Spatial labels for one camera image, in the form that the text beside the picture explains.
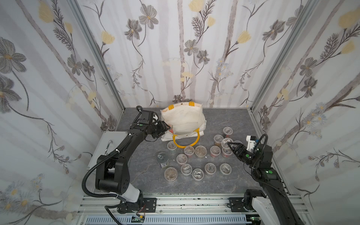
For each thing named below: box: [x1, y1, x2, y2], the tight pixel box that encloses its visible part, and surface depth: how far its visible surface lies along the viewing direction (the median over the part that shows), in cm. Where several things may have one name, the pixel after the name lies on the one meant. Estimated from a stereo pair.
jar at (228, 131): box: [223, 126, 233, 138], surface depth 101 cm
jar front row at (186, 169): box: [180, 163, 193, 176], surface depth 83 cm
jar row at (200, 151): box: [194, 145, 208, 158], surface depth 90 cm
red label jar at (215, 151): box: [210, 145, 222, 158], surface depth 90 cm
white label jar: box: [176, 153, 188, 166], surface depth 87 cm
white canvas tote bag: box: [160, 101, 207, 149], surface depth 100 cm
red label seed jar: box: [213, 134, 224, 147], surface depth 97 cm
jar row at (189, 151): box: [183, 145, 195, 158], surface depth 90 cm
